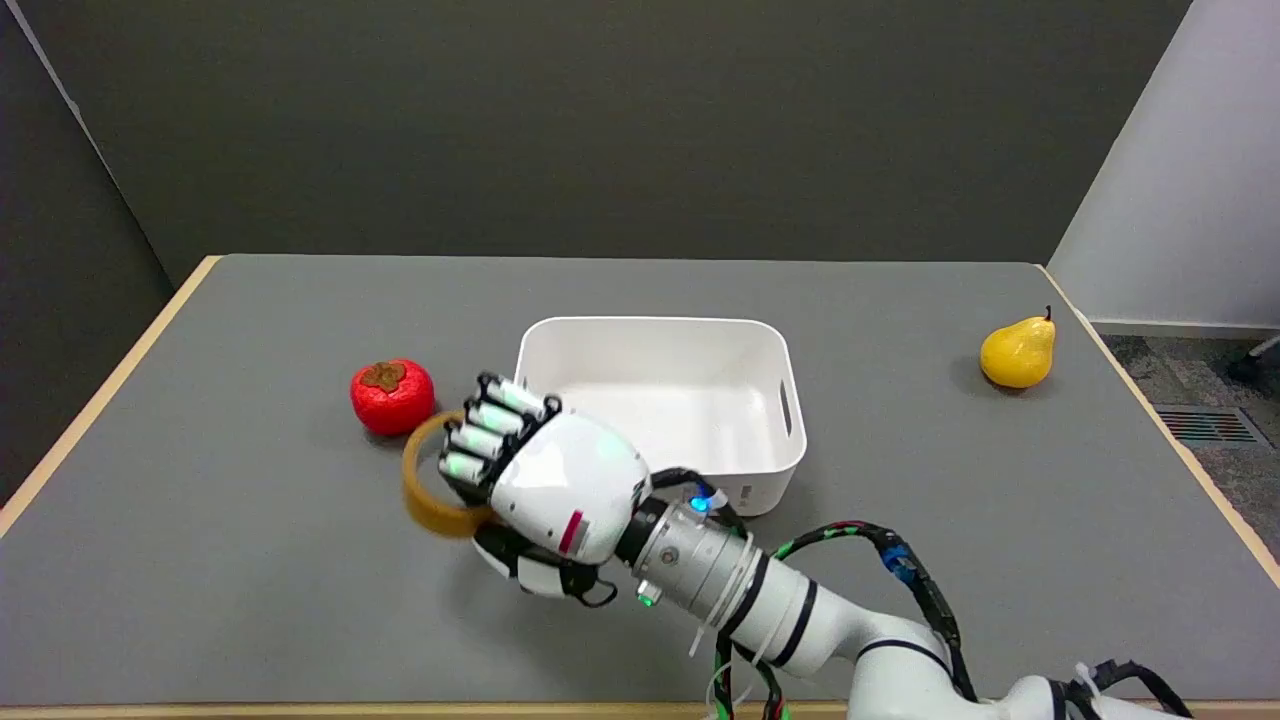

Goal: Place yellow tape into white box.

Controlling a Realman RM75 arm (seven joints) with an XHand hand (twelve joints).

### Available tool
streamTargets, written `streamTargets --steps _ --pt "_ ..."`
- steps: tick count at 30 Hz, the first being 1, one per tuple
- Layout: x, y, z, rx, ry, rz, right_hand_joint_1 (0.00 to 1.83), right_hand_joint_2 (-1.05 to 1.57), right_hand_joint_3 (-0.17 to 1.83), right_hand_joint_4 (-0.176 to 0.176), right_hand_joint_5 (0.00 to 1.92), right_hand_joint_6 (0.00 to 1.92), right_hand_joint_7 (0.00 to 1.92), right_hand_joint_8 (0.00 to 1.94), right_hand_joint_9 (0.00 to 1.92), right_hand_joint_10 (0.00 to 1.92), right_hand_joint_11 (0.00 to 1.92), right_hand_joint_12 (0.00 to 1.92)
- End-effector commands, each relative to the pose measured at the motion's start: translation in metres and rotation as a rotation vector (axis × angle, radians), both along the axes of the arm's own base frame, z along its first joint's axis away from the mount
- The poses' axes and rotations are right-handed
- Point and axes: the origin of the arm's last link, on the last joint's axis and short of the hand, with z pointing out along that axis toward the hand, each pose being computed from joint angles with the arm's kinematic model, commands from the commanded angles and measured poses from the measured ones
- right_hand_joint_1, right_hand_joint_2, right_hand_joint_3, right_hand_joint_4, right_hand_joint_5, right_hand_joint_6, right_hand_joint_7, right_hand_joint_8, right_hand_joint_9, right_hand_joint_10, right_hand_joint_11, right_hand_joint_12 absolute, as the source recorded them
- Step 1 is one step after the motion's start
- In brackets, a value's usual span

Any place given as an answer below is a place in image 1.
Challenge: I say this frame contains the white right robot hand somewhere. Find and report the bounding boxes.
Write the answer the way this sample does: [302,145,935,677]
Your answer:
[438,372,653,609]

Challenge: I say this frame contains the yellow tape roll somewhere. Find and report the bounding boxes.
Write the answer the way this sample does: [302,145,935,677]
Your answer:
[402,409,495,538]

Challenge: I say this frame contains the white plastic box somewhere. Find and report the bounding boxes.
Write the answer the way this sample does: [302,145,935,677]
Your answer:
[513,316,808,518]

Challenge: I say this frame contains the red persimmon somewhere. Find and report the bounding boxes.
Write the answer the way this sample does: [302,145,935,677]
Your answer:
[350,359,437,437]

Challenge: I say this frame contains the yellow pear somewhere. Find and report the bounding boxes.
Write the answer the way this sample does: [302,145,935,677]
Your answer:
[980,306,1057,390]

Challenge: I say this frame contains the floor vent grille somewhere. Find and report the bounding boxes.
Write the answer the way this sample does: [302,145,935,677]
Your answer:
[1155,405,1263,447]

